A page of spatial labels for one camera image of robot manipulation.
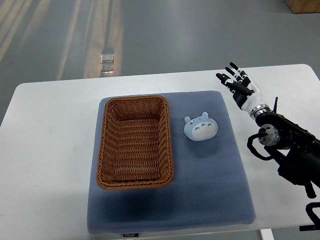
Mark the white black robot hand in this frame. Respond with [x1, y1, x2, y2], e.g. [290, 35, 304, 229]
[216, 62, 265, 114]

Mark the blue round plush toy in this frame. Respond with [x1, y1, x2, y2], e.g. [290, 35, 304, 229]
[183, 112, 218, 142]

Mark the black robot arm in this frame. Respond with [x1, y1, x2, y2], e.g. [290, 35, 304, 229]
[247, 100, 320, 199]

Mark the brown wicker basket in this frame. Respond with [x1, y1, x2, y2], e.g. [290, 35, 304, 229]
[96, 95, 174, 190]

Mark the brown cardboard box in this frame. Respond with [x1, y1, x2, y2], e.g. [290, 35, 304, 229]
[285, 0, 320, 14]

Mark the blue quilted cushion mat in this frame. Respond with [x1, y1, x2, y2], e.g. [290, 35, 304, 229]
[87, 91, 256, 234]

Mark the white table leg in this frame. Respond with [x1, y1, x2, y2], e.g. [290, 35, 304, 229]
[259, 228, 275, 240]

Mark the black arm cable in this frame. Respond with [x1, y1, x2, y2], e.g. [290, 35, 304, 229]
[299, 202, 320, 232]

